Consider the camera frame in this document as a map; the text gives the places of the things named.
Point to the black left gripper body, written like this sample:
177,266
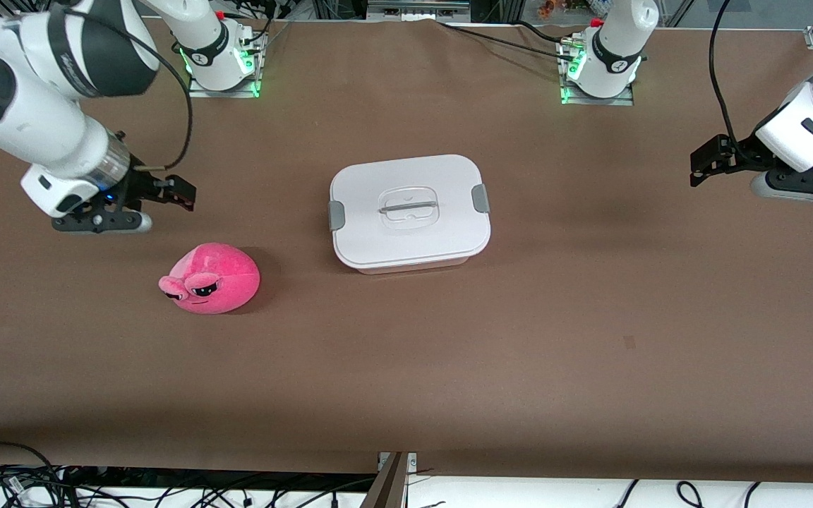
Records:
743,151

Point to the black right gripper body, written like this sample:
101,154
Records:
140,186

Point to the pink plush toy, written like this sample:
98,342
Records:
230,275

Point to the white box lid grey clips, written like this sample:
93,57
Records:
378,240

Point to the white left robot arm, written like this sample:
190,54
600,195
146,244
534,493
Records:
809,120

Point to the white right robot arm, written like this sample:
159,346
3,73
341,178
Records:
32,106

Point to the pink plastic box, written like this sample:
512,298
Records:
413,269

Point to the orange background object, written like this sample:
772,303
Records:
549,7

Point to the brown paper table cover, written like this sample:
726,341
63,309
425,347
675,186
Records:
449,367

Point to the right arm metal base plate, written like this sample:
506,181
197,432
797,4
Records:
202,90

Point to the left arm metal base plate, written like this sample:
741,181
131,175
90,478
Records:
622,101

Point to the aluminium frame rail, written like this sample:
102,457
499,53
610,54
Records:
413,10

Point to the metal bracket with brown beam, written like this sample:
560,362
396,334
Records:
392,487

